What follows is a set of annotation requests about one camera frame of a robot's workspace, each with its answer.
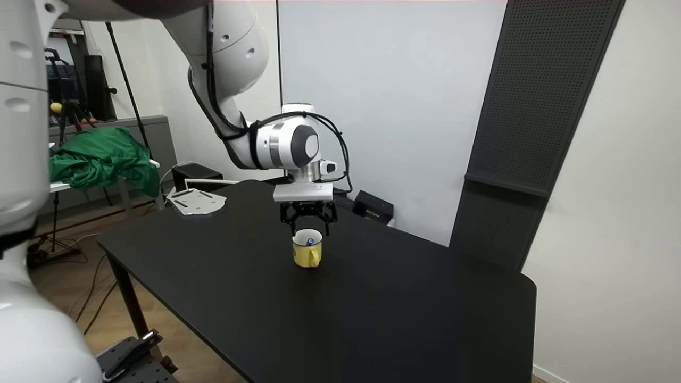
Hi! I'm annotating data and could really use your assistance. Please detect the yellow enamel mug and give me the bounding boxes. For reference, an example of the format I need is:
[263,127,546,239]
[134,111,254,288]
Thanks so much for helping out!
[289,229,325,273]

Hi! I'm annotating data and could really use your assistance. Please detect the black flat case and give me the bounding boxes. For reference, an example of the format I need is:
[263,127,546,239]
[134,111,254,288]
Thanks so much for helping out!
[170,163,225,193]

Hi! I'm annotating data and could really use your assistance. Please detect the dark tall wall panel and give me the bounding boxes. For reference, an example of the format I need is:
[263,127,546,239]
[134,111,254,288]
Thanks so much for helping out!
[448,0,627,277]

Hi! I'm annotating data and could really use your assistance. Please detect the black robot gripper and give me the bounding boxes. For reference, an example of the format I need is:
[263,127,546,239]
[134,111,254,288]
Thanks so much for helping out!
[276,201,336,237]

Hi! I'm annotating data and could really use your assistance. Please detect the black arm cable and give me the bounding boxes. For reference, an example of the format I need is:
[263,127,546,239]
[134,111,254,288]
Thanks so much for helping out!
[186,6,355,196]

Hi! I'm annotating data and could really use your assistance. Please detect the white paper sheets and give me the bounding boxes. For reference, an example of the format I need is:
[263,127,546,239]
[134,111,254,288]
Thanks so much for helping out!
[164,186,230,217]

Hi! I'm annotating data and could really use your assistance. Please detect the small black box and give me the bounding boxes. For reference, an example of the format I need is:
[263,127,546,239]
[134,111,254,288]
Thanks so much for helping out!
[351,187,395,226]

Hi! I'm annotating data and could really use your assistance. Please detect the black thin pole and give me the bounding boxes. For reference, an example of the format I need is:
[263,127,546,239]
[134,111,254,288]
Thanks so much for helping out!
[104,19,152,153]

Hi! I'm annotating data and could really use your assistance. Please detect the green cloth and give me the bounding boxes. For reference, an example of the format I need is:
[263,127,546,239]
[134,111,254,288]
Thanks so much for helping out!
[46,127,164,203]

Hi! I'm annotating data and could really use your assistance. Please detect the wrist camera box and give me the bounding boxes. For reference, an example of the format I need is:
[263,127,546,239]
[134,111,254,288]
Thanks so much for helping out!
[269,182,336,206]

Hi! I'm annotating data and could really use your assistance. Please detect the black table leg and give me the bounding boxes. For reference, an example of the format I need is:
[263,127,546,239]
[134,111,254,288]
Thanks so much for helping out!
[104,251,155,346]

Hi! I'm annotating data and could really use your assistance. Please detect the black equipment stand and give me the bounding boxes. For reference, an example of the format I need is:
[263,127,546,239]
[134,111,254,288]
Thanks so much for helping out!
[45,48,120,123]

